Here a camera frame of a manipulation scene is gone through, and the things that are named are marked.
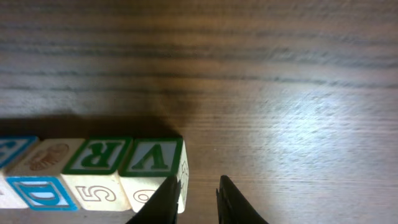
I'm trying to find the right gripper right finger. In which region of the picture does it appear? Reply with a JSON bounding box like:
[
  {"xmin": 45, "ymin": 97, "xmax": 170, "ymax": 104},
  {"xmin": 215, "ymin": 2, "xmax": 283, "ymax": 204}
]
[{"xmin": 216, "ymin": 175, "xmax": 269, "ymax": 224}]

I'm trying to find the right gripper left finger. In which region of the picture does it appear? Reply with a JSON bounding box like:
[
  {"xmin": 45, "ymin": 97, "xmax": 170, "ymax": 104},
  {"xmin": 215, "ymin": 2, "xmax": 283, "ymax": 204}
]
[{"xmin": 126, "ymin": 176, "xmax": 181, "ymax": 224}]

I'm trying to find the red edged 6 block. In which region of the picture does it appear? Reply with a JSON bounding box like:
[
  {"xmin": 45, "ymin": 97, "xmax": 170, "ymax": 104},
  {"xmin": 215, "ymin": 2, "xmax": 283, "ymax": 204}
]
[{"xmin": 118, "ymin": 138, "xmax": 189, "ymax": 213}]

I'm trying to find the red edged 5 block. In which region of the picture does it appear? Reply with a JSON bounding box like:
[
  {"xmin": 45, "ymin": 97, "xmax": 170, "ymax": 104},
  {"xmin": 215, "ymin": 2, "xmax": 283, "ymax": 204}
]
[{"xmin": 62, "ymin": 137, "xmax": 133, "ymax": 212}]

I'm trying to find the blue D letter block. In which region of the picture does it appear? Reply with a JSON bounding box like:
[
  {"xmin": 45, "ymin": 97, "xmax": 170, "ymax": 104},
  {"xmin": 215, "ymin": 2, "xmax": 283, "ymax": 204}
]
[{"xmin": 6, "ymin": 138, "xmax": 85, "ymax": 211}]

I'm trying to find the yellow edged wooden block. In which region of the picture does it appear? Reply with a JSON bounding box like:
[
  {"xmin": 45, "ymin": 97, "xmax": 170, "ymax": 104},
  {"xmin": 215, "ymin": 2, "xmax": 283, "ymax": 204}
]
[{"xmin": 1, "ymin": 136, "xmax": 40, "ymax": 209}]

